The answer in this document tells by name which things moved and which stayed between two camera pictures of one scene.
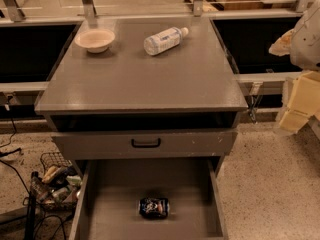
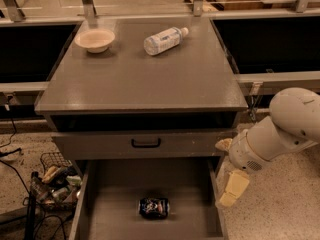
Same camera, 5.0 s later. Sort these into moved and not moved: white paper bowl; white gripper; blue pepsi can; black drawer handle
Moved: white gripper
Not moved: black drawer handle; blue pepsi can; white paper bowl
